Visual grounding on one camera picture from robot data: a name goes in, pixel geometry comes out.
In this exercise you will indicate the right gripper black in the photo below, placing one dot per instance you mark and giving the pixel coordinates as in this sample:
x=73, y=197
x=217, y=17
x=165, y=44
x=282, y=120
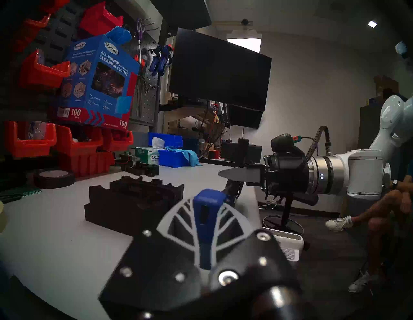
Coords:
x=287, y=175

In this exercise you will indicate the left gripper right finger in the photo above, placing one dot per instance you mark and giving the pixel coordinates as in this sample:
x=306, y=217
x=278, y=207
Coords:
x=251, y=258

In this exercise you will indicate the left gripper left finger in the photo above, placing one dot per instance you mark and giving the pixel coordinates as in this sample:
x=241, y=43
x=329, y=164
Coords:
x=155, y=267

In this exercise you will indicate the blue black bar clamp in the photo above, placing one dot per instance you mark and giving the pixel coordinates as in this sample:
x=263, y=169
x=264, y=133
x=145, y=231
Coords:
x=206, y=219

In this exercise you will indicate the person forearm with watch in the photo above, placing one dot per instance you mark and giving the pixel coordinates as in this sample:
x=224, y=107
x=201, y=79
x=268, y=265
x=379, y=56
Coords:
x=401, y=190

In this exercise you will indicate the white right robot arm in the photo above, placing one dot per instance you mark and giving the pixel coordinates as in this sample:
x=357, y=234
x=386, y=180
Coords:
x=355, y=174

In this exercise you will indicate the black 3D printed piece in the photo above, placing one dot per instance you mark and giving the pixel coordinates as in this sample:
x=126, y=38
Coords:
x=113, y=209
x=145, y=185

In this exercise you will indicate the small black printed parts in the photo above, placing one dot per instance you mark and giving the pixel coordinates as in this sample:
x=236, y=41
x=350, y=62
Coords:
x=145, y=168

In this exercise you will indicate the blue spring clamp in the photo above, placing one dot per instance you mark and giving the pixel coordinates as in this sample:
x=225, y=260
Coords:
x=166, y=58
x=155, y=63

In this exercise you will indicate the white side desk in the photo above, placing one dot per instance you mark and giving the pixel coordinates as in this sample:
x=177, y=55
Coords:
x=213, y=161

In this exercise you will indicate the black office chair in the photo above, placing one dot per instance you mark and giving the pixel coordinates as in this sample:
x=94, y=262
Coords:
x=284, y=225

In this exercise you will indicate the blue microfiber cloth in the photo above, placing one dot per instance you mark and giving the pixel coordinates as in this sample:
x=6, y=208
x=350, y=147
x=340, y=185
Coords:
x=185, y=153

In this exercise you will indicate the blue plastic storage bin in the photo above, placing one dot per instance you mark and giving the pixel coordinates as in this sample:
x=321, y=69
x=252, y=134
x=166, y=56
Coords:
x=172, y=159
x=167, y=140

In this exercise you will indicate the white sneaker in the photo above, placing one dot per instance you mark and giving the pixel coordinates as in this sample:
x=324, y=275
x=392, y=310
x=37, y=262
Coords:
x=359, y=283
x=338, y=223

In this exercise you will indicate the green white tissue box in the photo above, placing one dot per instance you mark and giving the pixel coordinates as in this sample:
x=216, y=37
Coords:
x=147, y=155

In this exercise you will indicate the large black monitor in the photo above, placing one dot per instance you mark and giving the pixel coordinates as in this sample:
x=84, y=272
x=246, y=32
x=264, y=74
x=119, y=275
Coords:
x=219, y=71

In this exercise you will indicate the grey pegboard back panel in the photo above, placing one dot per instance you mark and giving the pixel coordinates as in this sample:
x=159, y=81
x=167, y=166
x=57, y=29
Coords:
x=148, y=106

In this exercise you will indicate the red nested bin stack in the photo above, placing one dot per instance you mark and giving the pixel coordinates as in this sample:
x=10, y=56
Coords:
x=87, y=163

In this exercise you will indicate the red plastic storage bin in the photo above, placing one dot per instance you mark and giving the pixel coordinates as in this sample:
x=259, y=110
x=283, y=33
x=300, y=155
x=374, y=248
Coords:
x=77, y=146
x=100, y=17
x=53, y=4
x=42, y=74
x=27, y=148
x=29, y=35
x=117, y=143

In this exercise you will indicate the black metal carabiner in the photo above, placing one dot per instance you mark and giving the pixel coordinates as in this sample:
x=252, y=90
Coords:
x=148, y=87

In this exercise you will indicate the dark grey metal cabinet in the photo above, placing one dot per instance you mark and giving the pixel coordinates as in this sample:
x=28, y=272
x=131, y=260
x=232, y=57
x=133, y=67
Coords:
x=367, y=129

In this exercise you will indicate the black tape roll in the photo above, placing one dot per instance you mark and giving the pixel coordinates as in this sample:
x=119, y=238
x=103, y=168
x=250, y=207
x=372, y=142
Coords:
x=53, y=184

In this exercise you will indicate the bright ceiling light panel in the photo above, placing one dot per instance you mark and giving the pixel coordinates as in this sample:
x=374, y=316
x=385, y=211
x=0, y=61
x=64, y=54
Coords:
x=244, y=42

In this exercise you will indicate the green cutting mat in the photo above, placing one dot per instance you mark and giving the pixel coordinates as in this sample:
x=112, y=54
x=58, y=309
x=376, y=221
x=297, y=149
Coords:
x=17, y=193

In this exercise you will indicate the plain brown cardboard box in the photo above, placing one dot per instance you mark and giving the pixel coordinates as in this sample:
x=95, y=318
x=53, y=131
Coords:
x=385, y=85

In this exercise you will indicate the black workbench overhead shelf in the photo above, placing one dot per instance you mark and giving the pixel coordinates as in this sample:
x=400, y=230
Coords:
x=180, y=13

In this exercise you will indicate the blue cleaning cloths box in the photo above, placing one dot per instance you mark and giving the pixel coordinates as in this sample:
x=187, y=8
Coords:
x=96, y=80

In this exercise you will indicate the blue cloth in box opening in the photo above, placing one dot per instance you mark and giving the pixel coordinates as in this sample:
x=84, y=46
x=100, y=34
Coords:
x=119, y=34

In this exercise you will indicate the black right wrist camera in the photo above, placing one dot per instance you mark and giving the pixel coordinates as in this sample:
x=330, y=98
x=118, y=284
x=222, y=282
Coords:
x=285, y=143

